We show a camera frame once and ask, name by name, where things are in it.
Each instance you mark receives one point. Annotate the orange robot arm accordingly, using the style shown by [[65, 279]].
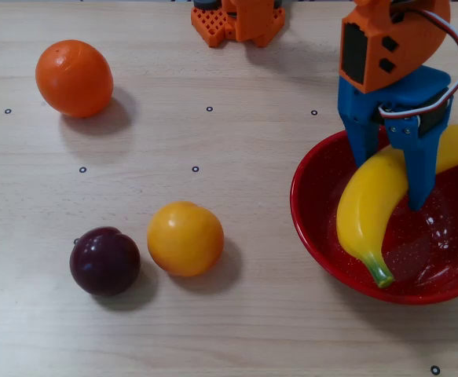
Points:
[[409, 39]]

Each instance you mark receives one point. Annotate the yellow toy banana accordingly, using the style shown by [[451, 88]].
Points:
[[370, 196]]

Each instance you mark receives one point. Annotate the orange toy orange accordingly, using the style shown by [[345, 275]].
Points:
[[74, 78]]

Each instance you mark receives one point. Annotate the yellow orange toy peach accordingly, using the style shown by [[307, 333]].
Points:
[[185, 239]]

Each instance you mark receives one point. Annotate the orange robot base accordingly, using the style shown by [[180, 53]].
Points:
[[248, 23]]

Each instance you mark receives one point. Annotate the red speckled bowl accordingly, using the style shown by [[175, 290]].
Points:
[[319, 196]]

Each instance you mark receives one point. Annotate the dark purple toy plum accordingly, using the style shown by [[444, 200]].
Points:
[[105, 261]]

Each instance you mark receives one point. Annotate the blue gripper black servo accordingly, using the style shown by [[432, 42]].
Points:
[[364, 114]]

